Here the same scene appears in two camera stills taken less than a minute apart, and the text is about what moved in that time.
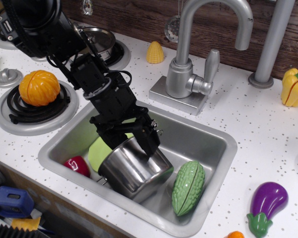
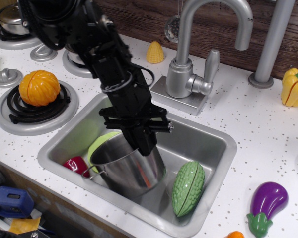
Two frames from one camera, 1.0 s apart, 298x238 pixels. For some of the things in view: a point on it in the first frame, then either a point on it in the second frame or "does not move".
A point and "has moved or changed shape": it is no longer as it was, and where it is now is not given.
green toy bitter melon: [187, 187] does not move
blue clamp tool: [9, 202] does not move
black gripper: [116, 103] → [132, 108]
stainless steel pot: [128, 171] has moved or changed shape
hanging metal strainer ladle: [172, 29] does not move
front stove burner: [14, 113] does not move
